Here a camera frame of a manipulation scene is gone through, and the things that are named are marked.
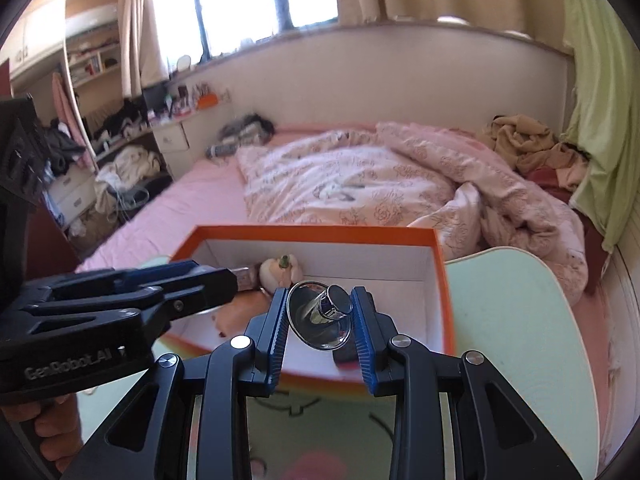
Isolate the green cartoon desktop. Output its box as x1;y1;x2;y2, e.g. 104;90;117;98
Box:
75;247;601;480

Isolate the window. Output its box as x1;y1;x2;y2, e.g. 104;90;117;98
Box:
190;0;341;58

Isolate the beige clothes pile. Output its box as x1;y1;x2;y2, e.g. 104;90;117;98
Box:
475;115;588;186

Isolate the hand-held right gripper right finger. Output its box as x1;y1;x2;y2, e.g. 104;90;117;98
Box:
350;286;583;480

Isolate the black monitor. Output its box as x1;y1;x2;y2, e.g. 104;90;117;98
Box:
142;82;168;113

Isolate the white drawer unit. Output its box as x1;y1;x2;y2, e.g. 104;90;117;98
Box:
47;165;98;226

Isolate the orange cardboard box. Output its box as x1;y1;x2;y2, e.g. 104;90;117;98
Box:
155;225;458;386

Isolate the dark red cabinet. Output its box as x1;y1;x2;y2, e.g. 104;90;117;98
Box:
25;200;81;281

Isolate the black case with pink edge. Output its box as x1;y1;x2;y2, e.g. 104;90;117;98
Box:
332;345;361;368

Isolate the dark red cloth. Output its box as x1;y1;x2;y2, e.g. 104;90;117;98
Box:
527;165;613;296

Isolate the white clothes pile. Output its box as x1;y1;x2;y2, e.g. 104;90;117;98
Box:
92;146;161;216

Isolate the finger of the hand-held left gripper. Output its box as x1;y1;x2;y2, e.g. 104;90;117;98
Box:
45;267;240;323
30;259;201;292

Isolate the pink hanging cloth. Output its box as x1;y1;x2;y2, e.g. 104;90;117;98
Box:
52;72;83;146

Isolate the grey clothes pile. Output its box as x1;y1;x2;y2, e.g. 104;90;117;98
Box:
207;112;276;158

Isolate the person's left hand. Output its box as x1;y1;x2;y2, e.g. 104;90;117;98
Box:
0;392;83;476

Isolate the green curtain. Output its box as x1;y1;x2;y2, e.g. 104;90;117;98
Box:
555;0;640;256

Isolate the tan bear plush toy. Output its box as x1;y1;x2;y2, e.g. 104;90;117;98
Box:
215;290;268;338

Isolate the wall shelf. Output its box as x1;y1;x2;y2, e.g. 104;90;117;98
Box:
65;30;126;91

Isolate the white nightstand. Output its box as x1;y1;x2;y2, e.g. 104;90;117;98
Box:
151;115;193;181

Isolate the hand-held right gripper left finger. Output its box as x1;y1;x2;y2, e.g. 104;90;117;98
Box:
60;287;291;480

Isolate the narrow beige curtain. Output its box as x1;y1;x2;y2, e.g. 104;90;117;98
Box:
117;0;171;101

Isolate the shiny silver round object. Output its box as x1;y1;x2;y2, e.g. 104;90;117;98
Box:
286;280;356;352

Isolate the pink floral quilt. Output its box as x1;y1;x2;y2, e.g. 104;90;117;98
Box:
235;121;588;306

